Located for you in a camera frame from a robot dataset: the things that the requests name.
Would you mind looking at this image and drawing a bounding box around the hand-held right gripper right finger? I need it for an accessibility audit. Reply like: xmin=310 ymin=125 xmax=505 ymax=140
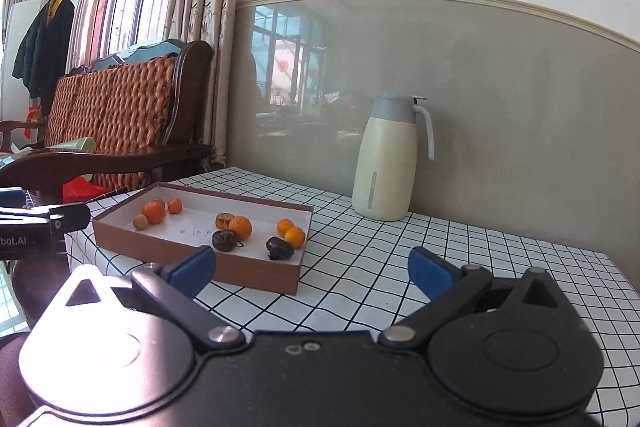
xmin=377 ymin=248 xmax=561 ymax=350

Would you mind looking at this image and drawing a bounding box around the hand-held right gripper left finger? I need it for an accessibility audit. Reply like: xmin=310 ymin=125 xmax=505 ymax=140
xmin=64 ymin=246 xmax=246 ymax=354

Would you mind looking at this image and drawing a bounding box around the dark mangosteen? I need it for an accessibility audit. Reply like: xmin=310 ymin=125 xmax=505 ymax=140
xmin=265 ymin=236 xmax=295 ymax=261
xmin=211 ymin=229 xmax=240 ymax=252

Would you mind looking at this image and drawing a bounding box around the brown cardboard box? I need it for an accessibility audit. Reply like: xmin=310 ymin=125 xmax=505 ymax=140
xmin=91 ymin=181 xmax=314 ymax=296

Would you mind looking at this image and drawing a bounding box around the large tangerine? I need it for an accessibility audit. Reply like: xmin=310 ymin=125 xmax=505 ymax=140
xmin=142 ymin=202 xmax=166 ymax=225

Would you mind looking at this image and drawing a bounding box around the red plastic bag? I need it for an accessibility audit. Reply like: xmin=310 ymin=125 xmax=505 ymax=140
xmin=62 ymin=177 xmax=108 ymax=202

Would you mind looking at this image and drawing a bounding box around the white checked tablecloth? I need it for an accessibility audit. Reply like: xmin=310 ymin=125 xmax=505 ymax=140
xmin=65 ymin=167 xmax=640 ymax=418

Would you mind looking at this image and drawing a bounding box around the red hanging ornament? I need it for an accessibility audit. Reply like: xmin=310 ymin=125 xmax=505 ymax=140
xmin=27 ymin=104 xmax=43 ymax=140

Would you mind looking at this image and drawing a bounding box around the cream thermos jug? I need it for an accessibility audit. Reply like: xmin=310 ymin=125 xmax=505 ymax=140
xmin=351 ymin=94 xmax=435 ymax=222

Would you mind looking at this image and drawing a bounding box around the orange woven sofa cushion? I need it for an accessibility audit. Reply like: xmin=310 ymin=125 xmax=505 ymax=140
xmin=42 ymin=56 xmax=177 ymax=190

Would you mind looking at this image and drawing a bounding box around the dark hanging jacket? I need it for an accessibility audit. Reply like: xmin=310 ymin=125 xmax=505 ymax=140
xmin=11 ymin=0 xmax=76 ymax=100

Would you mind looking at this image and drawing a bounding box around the white cabinet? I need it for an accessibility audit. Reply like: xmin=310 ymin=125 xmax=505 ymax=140
xmin=0 ymin=0 xmax=51 ymax=122

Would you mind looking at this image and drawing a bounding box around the dark wooden sofa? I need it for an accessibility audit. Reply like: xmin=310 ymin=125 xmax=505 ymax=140
xmin=0 ymin=39 xmax=213 ymax=208

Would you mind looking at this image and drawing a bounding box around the teal cloth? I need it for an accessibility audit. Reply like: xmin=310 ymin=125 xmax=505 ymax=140
xmin=92 ymin=41 xmax=182 ymax=70

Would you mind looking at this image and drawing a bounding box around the beige embroidered curtain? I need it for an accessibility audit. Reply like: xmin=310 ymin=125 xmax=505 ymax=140
xmin=170 ymin=0 xmax=251 ymax=172

